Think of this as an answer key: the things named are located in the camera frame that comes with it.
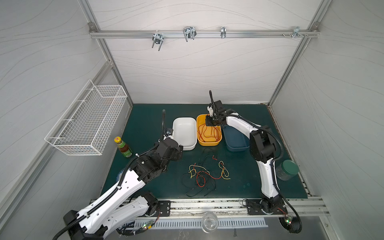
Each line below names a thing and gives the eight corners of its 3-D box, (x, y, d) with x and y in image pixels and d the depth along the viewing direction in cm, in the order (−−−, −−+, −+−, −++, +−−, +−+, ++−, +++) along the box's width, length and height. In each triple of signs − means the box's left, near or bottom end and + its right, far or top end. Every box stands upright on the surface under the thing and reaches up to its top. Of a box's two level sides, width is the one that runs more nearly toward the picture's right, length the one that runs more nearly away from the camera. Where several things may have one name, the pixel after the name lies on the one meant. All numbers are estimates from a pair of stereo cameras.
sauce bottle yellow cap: (126, 158, 94) (112, 142, 78) (127, 153, 96) (115, 136, 81) (131, 158, 94) (119, 142, 79) (133, 153, 96) (122, 136, 81)
